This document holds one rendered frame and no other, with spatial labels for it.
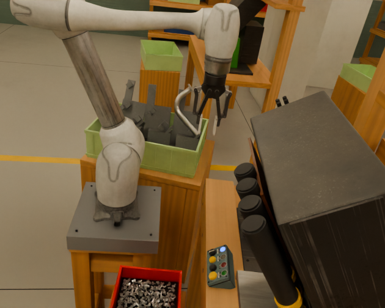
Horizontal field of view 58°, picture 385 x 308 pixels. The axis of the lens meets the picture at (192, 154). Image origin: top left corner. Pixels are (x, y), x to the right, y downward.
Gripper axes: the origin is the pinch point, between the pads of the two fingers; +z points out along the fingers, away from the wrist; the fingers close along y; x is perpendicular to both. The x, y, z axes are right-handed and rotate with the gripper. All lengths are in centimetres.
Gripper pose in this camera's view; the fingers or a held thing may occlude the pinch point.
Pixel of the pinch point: (207, 125)
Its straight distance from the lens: 128.3
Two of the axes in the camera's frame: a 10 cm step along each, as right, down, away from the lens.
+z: -1.2, 8.5, 5.2
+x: -0.3, 5.2, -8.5
